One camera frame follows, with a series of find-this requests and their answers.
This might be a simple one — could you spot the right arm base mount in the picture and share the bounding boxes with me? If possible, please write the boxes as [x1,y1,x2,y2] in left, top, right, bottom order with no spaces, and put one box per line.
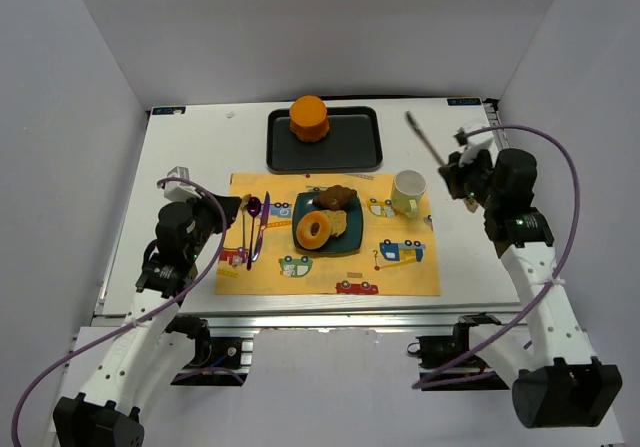
[406,313,507,391]

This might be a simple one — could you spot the bread slice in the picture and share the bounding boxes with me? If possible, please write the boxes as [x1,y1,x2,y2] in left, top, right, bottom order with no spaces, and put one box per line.
[321,210,347,237]

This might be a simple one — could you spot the metal tongs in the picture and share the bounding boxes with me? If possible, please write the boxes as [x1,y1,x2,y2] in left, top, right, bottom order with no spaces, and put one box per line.
[404,111,445,167]

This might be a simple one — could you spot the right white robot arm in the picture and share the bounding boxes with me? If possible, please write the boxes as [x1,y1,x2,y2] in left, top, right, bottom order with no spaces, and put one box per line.
[439,148,622,428]

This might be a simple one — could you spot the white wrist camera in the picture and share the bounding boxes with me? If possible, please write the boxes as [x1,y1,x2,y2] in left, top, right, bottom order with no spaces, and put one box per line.
[455,118,494,167]
[159,166,199,202]

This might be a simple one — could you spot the orange round bun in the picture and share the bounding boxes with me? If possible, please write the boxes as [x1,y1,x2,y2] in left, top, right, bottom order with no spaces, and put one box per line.
[289,95,330,142]

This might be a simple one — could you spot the glazed donut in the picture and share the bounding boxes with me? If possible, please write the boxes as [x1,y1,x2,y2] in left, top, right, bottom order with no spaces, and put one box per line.
[296,211,331,250]

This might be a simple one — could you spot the teal square plate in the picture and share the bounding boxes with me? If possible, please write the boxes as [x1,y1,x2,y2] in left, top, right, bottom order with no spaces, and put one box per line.
[292,192,364,255]

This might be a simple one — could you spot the pale green mug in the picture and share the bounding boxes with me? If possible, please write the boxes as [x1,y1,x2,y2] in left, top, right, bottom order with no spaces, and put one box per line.
[391,170,427,218]

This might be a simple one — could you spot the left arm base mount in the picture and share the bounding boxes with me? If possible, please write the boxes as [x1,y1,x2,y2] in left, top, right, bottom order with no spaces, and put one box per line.
[165,316,253,386]

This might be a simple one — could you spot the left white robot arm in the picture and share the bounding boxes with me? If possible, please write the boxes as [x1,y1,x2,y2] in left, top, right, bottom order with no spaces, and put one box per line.
[53,190,241,446]

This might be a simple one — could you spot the yellow vehicle print placemat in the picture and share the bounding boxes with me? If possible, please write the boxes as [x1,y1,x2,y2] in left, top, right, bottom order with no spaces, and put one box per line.
[216,173,440,296]

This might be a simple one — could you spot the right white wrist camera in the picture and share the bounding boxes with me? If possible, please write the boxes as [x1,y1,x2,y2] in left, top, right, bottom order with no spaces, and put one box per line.
[455,118,494,167]

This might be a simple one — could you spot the purple spoon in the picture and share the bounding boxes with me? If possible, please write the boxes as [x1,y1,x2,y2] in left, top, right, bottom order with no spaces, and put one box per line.
[247,196,262,270]

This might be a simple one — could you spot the brown chocolate pastry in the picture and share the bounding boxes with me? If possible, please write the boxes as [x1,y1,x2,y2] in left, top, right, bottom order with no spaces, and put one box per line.
[313,185,357,211]

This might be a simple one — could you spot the purple knife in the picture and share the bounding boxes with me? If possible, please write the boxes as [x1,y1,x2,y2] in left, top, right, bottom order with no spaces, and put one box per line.
[251,192,271,262]

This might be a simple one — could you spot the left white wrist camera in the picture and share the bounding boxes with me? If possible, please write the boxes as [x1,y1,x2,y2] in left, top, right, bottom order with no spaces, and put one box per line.
[159,166,199,202]

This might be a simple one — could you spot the black baking tray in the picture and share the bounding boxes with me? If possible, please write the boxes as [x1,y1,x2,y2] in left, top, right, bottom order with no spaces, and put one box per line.
[266,106,383,174]

